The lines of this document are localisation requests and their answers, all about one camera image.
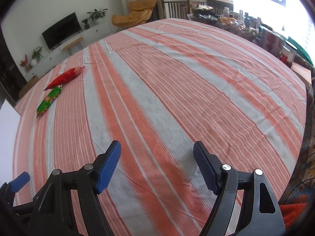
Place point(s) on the small wooden bench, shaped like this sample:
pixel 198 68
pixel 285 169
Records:
pixel 72 41

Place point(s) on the green sausage packet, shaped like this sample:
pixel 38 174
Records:
pixel 48 100

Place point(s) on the black display cabinet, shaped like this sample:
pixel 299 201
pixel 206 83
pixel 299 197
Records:
pixel 9 73

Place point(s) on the white cardboard box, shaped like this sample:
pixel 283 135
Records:
pixel 7 132

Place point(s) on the green cloth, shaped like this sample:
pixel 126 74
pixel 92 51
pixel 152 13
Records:
pixel 301 49

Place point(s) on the brown cardboard box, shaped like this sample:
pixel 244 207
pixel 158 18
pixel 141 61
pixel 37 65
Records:
pixel 28 86

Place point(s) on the orange fuzzy cloth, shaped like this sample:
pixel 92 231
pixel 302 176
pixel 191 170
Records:
pixel 295 213

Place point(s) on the large potted green plant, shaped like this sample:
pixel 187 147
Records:
pixel 97 14

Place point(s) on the dark wooden table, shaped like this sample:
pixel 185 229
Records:
pixel 177 5

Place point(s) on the round white vase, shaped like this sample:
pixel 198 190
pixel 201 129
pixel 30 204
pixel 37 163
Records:
pixel 33 62

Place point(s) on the large window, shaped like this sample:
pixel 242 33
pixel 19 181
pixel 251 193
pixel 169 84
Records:
pixel 270 5

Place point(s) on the red snack packet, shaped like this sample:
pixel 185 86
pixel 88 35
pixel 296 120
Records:
pixel 65 77

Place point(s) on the small potted green plant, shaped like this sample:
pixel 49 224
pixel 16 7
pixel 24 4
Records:
pixel 86 23

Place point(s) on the leafy plant in pot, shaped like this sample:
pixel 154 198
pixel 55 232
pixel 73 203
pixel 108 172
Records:
pixel 37 52

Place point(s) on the dark woven basket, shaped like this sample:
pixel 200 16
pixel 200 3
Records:
pixel 204 16

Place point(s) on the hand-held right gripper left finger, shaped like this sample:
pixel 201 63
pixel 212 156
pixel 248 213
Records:
pixel 108 167

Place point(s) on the light wooden box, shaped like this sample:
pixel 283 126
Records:
pixel 301 75

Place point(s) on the black flat television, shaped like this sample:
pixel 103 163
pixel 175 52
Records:
pixel 61 30

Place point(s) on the orange white striped cloth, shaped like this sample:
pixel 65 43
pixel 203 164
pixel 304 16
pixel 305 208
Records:
pixel 172 91

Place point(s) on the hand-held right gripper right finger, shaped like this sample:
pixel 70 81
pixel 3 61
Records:
pixel 206 169

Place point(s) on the orange rocking chair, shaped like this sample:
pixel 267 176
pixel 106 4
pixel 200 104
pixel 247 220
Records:
pixel 135 12

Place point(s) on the white television cabinet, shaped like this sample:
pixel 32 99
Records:
pixel 96 33

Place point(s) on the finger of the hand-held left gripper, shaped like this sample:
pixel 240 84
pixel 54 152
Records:
pixel 19 182

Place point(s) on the side table with jars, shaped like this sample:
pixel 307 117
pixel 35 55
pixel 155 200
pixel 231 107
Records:
pixel 265 36

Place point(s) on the red flower bouquet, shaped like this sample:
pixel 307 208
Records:
pixel 24 62

